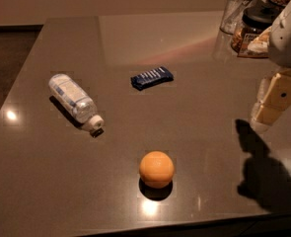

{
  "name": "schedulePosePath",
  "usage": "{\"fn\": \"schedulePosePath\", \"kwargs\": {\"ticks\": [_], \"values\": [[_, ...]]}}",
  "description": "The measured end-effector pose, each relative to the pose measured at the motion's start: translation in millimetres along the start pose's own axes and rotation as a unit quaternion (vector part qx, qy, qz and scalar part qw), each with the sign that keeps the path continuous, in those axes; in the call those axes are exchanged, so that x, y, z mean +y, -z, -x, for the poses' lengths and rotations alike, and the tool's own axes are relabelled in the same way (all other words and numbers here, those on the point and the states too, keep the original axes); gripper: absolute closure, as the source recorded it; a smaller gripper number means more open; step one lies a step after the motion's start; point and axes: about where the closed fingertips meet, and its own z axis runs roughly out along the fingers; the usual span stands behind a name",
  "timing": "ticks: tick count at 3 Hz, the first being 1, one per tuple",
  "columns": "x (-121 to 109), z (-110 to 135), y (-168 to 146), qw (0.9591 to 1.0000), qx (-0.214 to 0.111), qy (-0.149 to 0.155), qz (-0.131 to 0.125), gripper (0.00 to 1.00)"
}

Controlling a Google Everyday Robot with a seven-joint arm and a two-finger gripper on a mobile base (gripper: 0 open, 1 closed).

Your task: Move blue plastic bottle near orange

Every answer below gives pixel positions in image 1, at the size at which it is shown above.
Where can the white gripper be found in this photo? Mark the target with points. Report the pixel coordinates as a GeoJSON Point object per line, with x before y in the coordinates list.
{"type": "Point", "coordinates": [287, 41]}

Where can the clear plastic water bottle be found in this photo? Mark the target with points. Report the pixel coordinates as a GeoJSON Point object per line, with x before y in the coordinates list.
{"type": "Point", "coordinates": [75, 101]}

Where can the clear glass cup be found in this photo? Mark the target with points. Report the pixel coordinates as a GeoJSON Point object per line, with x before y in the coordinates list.
{"type": "Point", "coordinates": [232, 14]}

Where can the blue snack bar wrapper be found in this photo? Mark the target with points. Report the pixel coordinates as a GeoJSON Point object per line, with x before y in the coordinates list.
{"type": "Point", "coordinates": [151, 78]}

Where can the orange fruit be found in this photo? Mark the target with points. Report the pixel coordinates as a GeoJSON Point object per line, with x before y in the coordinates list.
{"type": "Point", "coordinates": [156, 169]}

